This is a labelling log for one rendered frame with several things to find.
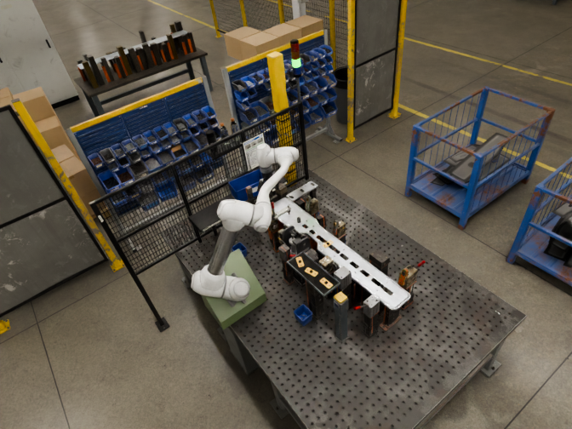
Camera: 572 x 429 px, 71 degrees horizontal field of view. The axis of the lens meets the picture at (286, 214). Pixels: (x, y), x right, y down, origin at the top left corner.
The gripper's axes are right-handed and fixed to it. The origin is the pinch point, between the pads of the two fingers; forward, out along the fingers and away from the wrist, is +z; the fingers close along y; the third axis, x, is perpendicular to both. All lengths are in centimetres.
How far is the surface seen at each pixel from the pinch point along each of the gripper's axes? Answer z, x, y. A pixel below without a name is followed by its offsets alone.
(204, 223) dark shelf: 28, 37, -44
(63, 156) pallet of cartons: 57, 299, -102
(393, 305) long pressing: 31, -114, 8
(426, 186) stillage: 114, 0, 204
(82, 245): 86, 162, -133
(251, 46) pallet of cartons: -2, 258, 160
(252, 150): -2, 54, 21
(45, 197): 18, 160, -137
